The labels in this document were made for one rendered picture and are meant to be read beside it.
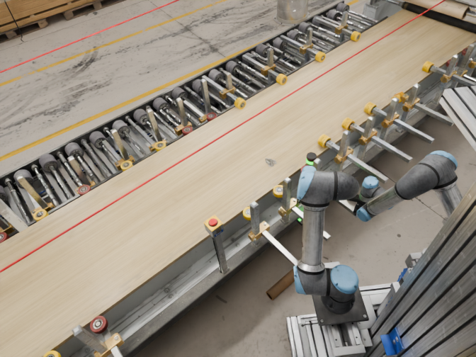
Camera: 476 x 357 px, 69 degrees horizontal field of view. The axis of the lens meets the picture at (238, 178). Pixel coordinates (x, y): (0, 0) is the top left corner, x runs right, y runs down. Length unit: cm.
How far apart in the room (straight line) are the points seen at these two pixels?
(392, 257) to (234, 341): 141
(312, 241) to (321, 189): 23
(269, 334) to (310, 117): 162
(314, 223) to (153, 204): 117
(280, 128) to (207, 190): 75
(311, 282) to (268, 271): 142
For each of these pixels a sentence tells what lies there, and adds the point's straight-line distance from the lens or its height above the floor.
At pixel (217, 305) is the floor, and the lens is 284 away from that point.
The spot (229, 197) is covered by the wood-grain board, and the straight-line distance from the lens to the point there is 219.
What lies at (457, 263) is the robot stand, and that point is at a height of 181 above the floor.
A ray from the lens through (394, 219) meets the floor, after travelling 333.
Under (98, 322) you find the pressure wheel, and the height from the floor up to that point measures 91.
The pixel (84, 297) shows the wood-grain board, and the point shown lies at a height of 90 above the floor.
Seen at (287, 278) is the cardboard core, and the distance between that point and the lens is 281.
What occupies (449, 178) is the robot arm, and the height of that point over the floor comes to 149.
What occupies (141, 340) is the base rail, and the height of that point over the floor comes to 70.
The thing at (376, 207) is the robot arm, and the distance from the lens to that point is 179.
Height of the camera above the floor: 265
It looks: 50 degrees down
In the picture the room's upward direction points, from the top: 7 degrees counter-clockwise
